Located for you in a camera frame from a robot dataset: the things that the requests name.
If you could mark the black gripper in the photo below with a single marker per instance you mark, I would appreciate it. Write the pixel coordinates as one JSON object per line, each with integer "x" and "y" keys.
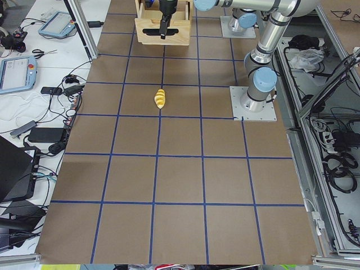
{"x": 167, "y": 6}

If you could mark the wooden drawer cabinet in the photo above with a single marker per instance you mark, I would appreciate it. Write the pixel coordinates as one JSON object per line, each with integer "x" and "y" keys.
{"x": 185, "y": 9}

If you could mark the yellow toy croissant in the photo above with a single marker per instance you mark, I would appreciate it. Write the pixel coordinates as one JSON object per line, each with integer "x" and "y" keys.
{"x": 160, "y": 98}

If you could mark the upper blue teach pendant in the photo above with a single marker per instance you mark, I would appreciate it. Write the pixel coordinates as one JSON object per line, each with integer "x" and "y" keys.
{"x": 59, "y": 26}

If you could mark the blue teach pendant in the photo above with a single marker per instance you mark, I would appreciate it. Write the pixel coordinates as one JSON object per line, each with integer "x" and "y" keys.
{"x": 18, "y": 74}
{"x": 59, "y": 26}

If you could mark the black scissors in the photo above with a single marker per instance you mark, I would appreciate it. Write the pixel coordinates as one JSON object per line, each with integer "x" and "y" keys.
{"x": 38, "y": 53}

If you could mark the black smartphone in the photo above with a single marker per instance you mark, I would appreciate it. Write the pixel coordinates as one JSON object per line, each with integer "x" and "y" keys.
{"x": 56, "y": 91}

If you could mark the black cloth bundle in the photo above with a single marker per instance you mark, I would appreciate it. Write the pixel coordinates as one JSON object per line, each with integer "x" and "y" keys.
{"x": 304, "y": 42}

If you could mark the white crumpled cloth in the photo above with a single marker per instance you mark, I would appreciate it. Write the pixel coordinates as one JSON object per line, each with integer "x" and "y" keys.
{"x": 308, "y": 60}

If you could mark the black electronics gadget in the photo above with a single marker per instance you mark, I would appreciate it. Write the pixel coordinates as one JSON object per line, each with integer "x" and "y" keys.
{"x": 14, "y": 41}

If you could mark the lower blue teach pendant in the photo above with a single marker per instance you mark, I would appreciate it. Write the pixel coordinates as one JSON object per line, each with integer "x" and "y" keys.
{"x": 18, "y": 74}

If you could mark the grey usb hub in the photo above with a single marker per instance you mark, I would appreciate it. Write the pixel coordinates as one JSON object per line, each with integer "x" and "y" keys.
{"x": 23, "y": 129}

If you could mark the black power brick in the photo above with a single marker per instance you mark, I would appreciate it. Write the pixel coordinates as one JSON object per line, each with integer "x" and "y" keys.
{"x": 46, "y": 135}

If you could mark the white power strip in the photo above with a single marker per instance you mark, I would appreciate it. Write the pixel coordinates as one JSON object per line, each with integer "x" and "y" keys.
{"x": 328, "y": 142}

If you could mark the black laptop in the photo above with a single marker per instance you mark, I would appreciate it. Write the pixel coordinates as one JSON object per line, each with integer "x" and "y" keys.
{"x": 18, "y": 168}

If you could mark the aluminium frame post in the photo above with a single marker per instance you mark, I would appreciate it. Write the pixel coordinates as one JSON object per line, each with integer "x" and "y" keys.
{"x": 78, "y": 17}

